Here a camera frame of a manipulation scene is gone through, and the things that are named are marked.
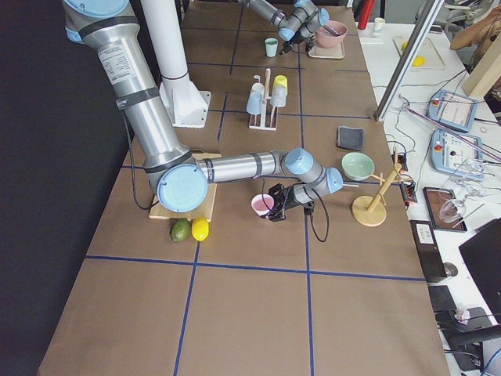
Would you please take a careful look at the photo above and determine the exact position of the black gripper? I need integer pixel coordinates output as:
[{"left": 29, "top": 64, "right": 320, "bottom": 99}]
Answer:
[
  {"left": 279, "top": 35, "right": 315, "bottom": 54},
  {"left": 266, "top": 183, "right": 313, "bottom": 222}
]

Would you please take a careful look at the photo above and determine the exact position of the pink plastic cup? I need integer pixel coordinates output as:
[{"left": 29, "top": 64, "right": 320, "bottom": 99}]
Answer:
[{"left": 250, "top": 193, "right": 275, "bottom": 216}]

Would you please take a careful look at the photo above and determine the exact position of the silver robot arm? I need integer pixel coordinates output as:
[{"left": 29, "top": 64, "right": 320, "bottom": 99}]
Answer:
[
  {"left": 236, "top": 0, "right": 330, "bottom": 55},
  {"left": 63, "top": 1, "right": 343, "bottom": 213}
]

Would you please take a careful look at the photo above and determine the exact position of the green plastic cup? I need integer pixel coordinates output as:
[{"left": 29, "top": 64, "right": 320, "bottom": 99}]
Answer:
[{"left": 265, "top": 38, "right": 278, "bottom": 58}]

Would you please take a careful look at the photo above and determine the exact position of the yellow plastic cup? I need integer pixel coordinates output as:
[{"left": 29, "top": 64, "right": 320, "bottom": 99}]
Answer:
[{"left": 272, "top": 75, "right": 288, "bottom": 89}]

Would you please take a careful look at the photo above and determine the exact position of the grey plastic cup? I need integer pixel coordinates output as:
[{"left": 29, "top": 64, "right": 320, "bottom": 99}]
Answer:
[{"left": 270, "top": 85, "right": 287, "bottom": 108}]

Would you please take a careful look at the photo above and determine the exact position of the blue plastic cup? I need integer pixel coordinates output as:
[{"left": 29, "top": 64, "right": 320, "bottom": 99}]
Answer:
[{"left": 246, "top": 91, "right": 263, "bottom": 116}]

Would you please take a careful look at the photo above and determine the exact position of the white paper cup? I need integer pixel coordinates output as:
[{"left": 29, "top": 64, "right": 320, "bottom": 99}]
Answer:
[{"left": 373, "top": 17, "right": 385, "bottom": 34}]

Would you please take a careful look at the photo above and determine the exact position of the blue tape line lengthwise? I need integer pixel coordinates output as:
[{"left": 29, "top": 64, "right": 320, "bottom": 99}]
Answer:
[{"left": 297, "top": 50, "right": 315, "bottom": 376}]

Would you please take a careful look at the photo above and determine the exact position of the pink bowl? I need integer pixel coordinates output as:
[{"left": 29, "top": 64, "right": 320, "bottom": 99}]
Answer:
[{"left": 315, "top": 20, "right": 348, "bottom": 49}]

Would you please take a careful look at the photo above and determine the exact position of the beige plastic tray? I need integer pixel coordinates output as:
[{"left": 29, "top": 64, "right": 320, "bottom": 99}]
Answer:
[{"left": 308, "top": 42, "right": 345, "bottom": 60}]

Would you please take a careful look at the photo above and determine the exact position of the wooden cutting board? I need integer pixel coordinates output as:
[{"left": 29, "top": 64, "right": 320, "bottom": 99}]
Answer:
[{"left": 149, "top": 164, "right": 217, "bottom": 222}]

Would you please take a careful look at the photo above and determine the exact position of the green bowl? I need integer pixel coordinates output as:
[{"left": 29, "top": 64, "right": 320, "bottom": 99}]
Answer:
[{"left": 341, "top": 152, "right": 375, "bottom": 181}]

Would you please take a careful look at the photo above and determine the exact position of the wooden mug tree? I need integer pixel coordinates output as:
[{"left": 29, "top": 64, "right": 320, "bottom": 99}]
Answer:
[{"left": 351, "top": 153, "right": 406, "bottom": 227}]

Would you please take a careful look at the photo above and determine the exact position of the dark grey folded cloth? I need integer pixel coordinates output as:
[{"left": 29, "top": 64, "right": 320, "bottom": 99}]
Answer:
[{"left": 337, "top": 125, "right": 364, "bottom": 151}]

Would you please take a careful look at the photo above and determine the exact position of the green avocado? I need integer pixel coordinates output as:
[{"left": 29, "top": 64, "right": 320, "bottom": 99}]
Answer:
[{"left": 169, "top": 218, "right": 191, "bottom": 243}]

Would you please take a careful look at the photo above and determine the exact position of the yellow lemon on tray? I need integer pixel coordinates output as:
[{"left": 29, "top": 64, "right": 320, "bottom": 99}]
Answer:
[{"left": 412, "top": 56, "right": 426, "bottom": 67}]

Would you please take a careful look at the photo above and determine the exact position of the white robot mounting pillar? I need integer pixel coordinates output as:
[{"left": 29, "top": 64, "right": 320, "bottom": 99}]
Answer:
[{"left": 141, "top": 0, "right": 211, "bottom": 128}]

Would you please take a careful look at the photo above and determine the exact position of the beige tray with lemons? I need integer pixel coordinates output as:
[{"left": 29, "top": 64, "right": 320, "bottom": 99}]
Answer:
[{"left": 392, "top": 36, "right": 445, "bottom": 70}]

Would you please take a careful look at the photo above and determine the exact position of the framed dark tablet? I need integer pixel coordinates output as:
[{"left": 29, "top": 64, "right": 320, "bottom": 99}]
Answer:
[{"left": 423, "top": 187, "right": 467, "bottom": 232}]

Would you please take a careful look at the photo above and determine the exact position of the glass wine glass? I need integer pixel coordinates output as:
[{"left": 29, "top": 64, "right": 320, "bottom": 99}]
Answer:
[{"left": 439, "top": 174, "right": 484, "bottom": 223}]

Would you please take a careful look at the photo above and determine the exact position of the blue teach pendant near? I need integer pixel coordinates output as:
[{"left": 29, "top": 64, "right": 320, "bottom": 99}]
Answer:
[{"left": 430, "top": 129, "right": 483, "bottom": 174}]

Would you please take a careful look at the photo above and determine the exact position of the blue teach pendant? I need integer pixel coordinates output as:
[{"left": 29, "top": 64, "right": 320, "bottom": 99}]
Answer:
[
  {"left": 430, "top": 129, "right": 483, "bottom": 174},
  {"left": 427, "top": 89, "right": 480, "bottom": 133}
]

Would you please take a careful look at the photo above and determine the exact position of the blue teach pendant far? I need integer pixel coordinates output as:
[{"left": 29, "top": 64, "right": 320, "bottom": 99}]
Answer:
[{"left": 427, "top": 89, "right": 480, "bottom": 133}]

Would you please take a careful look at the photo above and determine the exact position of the person in beige shirt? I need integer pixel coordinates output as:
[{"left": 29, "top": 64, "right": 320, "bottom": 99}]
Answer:
[{"left": 450, "top": 6, "right": 500, "bottom": 51}]

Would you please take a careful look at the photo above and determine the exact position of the black laptop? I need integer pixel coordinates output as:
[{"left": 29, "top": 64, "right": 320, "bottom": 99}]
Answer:
[{"left": 459, "top": 219, "right": 501, "bottom": 313}]

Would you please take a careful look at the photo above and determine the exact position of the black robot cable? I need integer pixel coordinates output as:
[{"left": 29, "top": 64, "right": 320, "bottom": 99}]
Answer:
[{"left": 303, "top": 191, "right": 330, "bottom": 243}]

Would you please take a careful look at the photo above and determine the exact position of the aluminium frame post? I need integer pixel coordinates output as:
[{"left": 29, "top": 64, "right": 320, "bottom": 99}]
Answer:
[{"left": 374, "top": 0, "right": 444, "bottom": 122}]

